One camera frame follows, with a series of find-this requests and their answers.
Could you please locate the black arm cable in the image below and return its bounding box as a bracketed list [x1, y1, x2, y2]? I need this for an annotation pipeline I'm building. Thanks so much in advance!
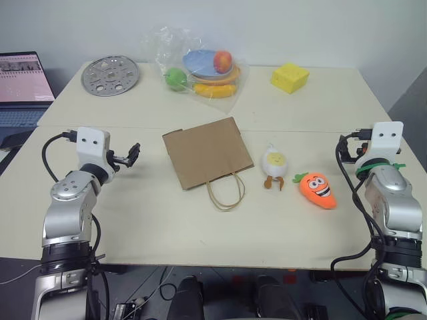
[330, 129, 388, 320]
[41, 130, 79, 183]

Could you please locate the dark rounded shape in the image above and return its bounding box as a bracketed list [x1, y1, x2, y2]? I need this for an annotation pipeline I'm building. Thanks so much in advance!
[169, 275, 205, 320]
[256, 274, 303, 320]

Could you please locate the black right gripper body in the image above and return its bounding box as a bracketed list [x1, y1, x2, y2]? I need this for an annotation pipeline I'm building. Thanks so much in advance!
[340, 134, 368, 165]

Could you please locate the orange plate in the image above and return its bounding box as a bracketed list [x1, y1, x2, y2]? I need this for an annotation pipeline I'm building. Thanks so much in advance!
[190, 63, 242, 87]

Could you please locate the perforated round metal plate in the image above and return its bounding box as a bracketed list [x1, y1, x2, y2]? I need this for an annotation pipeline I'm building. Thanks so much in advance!
[81, 55, 139, 97]

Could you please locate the thin floor cable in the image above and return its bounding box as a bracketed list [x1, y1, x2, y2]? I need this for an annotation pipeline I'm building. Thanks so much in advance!
[133, 265, 183, 320]

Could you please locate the yellow cheese block toy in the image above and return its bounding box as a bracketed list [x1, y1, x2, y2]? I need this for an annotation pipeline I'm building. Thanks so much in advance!
[270, 61, 310, 95]

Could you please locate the green zip tie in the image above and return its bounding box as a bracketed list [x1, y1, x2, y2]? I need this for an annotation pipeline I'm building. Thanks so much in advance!
[355, 161, 407, 177]

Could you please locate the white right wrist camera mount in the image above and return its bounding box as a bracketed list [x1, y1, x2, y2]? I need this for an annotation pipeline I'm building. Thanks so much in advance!
[354, 121, 405, 169]

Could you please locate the clear plastic bag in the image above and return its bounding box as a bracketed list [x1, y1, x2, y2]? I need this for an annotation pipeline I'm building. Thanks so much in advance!
[139, 25, 251, 115]

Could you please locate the red apple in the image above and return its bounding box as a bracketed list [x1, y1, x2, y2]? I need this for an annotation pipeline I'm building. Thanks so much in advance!
[213, 50, 233, 74]

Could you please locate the black flat device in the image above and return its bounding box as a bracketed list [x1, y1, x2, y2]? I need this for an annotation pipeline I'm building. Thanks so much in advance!
[0, 130, 35, 151]

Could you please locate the white egg plush toy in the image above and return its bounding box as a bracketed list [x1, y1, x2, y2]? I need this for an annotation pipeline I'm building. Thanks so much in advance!
[260, 143, 289, 192]

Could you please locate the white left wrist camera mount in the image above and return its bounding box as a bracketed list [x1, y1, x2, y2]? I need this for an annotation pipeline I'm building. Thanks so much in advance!
[75, 126, 111, 170]

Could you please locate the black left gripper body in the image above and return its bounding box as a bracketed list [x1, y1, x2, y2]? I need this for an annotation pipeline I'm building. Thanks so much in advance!
[106, 149, 131, 171]

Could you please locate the orange carrot plush toy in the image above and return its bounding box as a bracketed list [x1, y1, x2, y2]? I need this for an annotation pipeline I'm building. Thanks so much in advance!
[292, 171, 338, 211]

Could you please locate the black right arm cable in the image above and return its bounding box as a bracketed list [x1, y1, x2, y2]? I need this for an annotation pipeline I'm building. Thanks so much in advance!
[330, 129, 388, 320]

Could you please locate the open laptop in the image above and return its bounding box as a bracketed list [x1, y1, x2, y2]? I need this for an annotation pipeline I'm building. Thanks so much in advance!
[0, 51, 56, 129]

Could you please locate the small black box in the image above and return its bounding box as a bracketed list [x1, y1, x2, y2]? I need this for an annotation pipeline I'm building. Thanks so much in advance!
[114, 299, 143, 320]

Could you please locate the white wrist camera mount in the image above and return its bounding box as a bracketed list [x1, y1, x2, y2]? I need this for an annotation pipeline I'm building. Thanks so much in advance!
[354, 121, 405, 169]
[75, 126, 111, 170]

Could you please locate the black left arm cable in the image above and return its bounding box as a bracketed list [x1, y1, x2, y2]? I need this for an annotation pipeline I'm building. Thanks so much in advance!
[41, 130, 79, 183]

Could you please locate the green apple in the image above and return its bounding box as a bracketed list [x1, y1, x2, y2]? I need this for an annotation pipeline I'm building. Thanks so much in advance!
[165, 67, 187, 92]

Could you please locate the brown paper bag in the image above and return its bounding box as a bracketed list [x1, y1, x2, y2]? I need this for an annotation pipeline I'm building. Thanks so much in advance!
[161, 117, 256, 211]

